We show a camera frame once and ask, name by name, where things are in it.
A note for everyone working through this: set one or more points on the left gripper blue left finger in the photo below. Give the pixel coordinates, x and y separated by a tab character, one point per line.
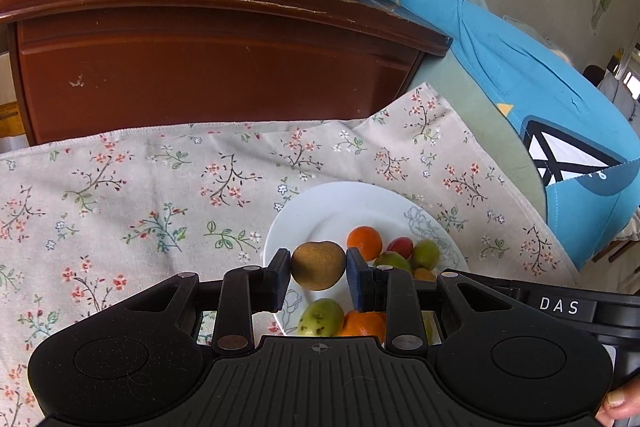
244	292

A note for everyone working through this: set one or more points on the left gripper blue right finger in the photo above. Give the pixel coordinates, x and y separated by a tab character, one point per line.
391	291

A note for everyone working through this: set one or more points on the large orange tangerine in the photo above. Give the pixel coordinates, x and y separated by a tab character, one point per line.
364	324

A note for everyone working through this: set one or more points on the red cherry tomato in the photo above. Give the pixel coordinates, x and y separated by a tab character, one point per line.
402	246

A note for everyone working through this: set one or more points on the green fruit bottom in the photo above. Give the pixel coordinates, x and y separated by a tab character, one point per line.
425	255

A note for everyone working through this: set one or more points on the small tangerine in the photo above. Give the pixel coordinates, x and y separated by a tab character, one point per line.
367	240

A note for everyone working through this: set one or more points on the large spotted green fruit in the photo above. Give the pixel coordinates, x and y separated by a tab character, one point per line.
322	318

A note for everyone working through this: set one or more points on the brown kiwi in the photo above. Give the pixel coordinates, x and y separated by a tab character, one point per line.
317	266

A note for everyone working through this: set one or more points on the person's right hand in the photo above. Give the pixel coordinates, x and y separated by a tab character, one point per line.
620	403

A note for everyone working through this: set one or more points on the white plate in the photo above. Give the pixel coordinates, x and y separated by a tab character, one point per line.
328	212

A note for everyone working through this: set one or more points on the floral tablecloth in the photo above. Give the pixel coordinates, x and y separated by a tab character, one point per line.
86	223

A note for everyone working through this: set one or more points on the blue shark plush pillow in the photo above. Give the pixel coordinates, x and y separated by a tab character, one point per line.
584	151

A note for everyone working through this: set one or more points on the green sofa cushion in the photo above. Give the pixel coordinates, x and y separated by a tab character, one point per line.
489	127

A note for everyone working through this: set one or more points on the open cardboard box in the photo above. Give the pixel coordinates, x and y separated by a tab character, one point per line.
12	131

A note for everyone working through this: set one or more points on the brown wooden cabinet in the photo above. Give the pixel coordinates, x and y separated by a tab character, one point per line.
82	67

